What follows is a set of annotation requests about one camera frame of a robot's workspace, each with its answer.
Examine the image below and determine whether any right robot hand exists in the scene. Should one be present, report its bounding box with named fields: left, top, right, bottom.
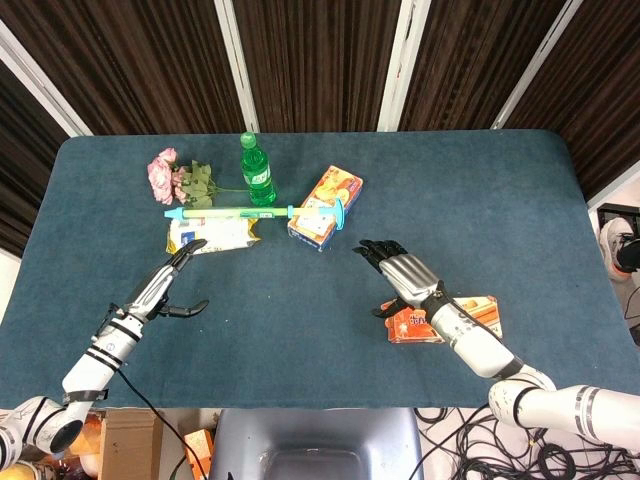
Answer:
left=351, top=239, right=452, bottom=319

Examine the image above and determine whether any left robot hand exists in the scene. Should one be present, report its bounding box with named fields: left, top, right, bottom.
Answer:
left=122, top=238, right=210, bottom=324

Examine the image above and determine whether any orange egg roll box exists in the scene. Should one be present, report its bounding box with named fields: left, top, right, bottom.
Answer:
left=380, top=295, right=502, bottom=346

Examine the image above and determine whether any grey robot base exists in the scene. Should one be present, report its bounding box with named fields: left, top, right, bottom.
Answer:
left=208, top=407, right=425, bottom=480

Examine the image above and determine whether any orange blue biscuit box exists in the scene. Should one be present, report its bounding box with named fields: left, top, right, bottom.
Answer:
left=286, top=165, right=365, bottom=254

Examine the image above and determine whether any orange wooden block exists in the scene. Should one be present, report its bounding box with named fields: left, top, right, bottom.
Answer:
left=182, top=428, right=218, bottom=480

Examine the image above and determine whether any white yellow snack packet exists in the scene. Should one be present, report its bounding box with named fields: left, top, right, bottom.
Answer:
left=165, top=216, right=262, bottom=256

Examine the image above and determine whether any blue table cloth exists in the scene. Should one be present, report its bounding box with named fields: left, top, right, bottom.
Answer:
left=0, top=130, right=640, bottom=410

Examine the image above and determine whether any pink artificial flower bouquet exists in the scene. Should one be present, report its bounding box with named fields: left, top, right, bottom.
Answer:
left=146, top=147, right=250, bottom=210

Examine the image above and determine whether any green blue toy syringe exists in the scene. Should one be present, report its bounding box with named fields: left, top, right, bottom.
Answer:
left=163, top=197, right=347, bottom=232

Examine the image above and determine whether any green soda bottle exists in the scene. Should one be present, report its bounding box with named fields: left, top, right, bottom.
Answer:
left=239, top=131, right=278, bottom=207

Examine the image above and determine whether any white orange sneaker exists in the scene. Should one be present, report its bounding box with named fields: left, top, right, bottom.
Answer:
left=599, top=218, right=640, bottom=275

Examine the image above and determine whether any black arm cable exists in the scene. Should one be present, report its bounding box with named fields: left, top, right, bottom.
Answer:
left=110, top=360, right=209, bottom=480

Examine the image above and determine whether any black cable bundle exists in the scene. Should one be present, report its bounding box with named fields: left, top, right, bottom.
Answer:
left=414, top=403, right=640, bottom=480

